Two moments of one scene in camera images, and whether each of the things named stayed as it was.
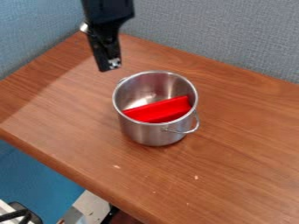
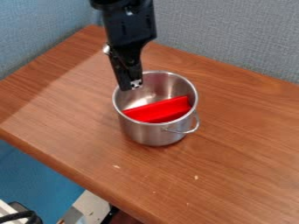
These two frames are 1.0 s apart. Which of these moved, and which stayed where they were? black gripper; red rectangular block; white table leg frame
Moved: black gripper
Stayed: red rectangular block; white table leg frame
